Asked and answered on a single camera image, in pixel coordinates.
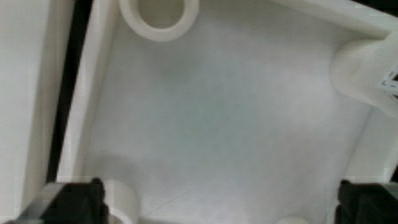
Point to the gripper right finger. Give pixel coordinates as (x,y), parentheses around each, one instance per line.
(367,203)

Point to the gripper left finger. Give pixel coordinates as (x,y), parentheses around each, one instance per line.
(68,204)

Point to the white square tabletop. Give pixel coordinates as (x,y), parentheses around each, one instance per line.
(210,127)

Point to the white table leg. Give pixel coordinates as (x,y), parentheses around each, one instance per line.
(365,72)

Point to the white U-shaped obstacle fence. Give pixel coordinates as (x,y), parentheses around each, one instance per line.
(34,31)

